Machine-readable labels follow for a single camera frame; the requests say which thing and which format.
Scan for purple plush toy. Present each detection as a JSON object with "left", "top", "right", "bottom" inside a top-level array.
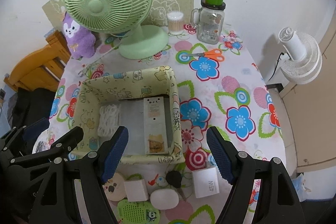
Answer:
[{"left": 62, "top": 12, "right": 96, "bottom": 60}]

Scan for white fan power cable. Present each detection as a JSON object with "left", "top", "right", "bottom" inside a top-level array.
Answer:
[{"left": 79, "top": 39, "right": 124, "bottom": 77}]

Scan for round beige pocket mirror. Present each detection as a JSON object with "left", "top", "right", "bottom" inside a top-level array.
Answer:
[{"left": 103, "top": 172, "right": 128, "bottom": 201}]

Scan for floral tablecloth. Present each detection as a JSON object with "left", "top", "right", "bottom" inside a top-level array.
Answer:
[{"left": 50, "top": 22, "right": 285, "bottom": 224}]

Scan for black key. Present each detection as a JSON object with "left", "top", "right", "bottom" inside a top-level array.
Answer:
[{"left": 166, "top": 171, "right": 187, "bottom": 201}]

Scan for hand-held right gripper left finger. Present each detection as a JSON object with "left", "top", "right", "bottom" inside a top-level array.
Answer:
[{"left": 28, "top": 126, "right": 129, "bottom": 224}]

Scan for glass jar mug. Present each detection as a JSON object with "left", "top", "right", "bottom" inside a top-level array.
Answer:
[{"left": 190, "top": 0, "right": 226, "bottom": 44}]

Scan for cotton swab container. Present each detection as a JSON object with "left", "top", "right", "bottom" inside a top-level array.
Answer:
[{"left": 167, "top": 11, "right": 184, "bottom": 35}]

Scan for black fan cable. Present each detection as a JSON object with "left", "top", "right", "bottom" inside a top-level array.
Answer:
[{"left": 268, "top": 52, "right": 285, "bottom": 81}]

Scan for green perforated panda case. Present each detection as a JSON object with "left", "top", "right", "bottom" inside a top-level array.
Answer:
[{"left": 117, "top": 199, "right": 160, "bottom": 224}]

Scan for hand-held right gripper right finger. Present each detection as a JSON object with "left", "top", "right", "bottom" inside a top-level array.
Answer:
[{"left": 206, "top": 126, "right": 306, "bottom": 224}]

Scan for orange handled scissors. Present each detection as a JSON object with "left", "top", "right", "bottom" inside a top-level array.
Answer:
[{"left": 182, "top": 49, "right": 225, "bottom": 62}]

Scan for green desk fan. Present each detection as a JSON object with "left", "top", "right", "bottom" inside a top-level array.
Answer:
[{"left": 62, "top": 0, "right": 169, "bottom": 60}]

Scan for white standing fan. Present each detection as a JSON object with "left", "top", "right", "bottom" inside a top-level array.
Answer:
[{"left": 278, "top": 27, "right": 322, "bottom": 84}]

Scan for black bag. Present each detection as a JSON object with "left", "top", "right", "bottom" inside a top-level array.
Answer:
[{"left": 8, "top": 88, "right": 57, "bottom": 132}]

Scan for printed fabric storage box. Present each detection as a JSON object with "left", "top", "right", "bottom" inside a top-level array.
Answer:
[{"left": 71, "top": 66, "right": 185, "bottom": 165}]

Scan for white charger cube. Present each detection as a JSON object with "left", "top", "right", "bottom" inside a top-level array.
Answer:
[{"left": 123, "top": 178, "right": 150, "bottom": 202}]

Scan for white oval case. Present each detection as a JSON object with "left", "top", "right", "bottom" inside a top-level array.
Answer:
[{"left": 150, "top": 188, "right": 179, "bottom": 211}]

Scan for white charger box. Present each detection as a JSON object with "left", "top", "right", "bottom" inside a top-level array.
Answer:
[{"left": 192, "top": 161, "right": 223, "bottom": 199}]

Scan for blue plastic bag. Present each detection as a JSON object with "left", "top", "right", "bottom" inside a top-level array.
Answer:
[{"left": 291, "top": 174, "right": 311, "bottom": 202}]

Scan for long white carton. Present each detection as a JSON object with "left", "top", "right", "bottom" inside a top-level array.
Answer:
[{"left": 143, "top": 97, "right": 169, "bottom": 156}]

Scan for wooden chair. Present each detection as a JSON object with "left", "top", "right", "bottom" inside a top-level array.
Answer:
[{"left": 3, "top": 30, "right": 72, "bottom": 92}]

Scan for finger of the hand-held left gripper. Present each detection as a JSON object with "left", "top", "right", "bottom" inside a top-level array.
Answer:
[
  {"left": 10, "top": 126, "right": 84, "bottom": 169},
  {"left": 0, "top": 118, "right": 50, "bottom": 159}
]

